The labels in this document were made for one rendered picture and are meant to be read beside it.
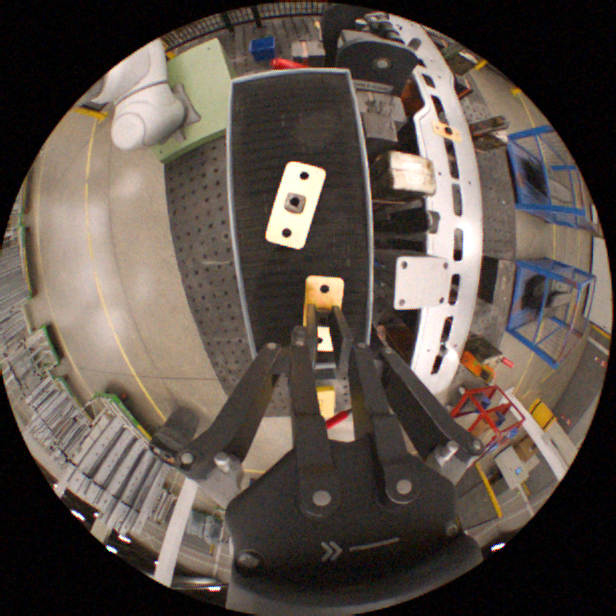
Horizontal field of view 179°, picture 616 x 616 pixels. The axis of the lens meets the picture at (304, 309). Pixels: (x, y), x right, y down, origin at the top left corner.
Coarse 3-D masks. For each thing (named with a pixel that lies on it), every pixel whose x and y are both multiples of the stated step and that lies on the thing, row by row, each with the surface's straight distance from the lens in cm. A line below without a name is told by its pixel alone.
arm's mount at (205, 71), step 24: (192, 48) 84; (216, 48) 81; (168, 72) 85; (192, 72) 82; (216, 72) 79; (192, 96) 81; (216, 96) 78; (216, 120) 79; (168, 144) 86; (192, 144) 84
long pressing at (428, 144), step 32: (416, 32) 92; (448, 96) 66; (416, 128) 49; (448, 192) 48; (480, 192) 57; (448, 224) 46; (480, 224) 54; (448, 256) 47; (480, 256) 55; (448, 288) 48; (416, 320) 47; (416, 352) 50; (448, 384) 68
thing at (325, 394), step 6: (318, 390) 28; (324, 390) 28; (330, 390) 28; (318, 396) 28; (324, 396) 28; (330, 396) 29; (324, 402) 29; (330, 402) 30; (324, 408) 30; (330, 408) 31; (324, 414) 32; (330, 414) 32
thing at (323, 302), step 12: (312, 276) 20; (312, 288) 20; (336, 288) 20; (312, 300) 20; (324, 300) 20; (336, 300) 21; (324, 312) 20; (324, 324) 20; (324, 336) 22; (324, 348) 23
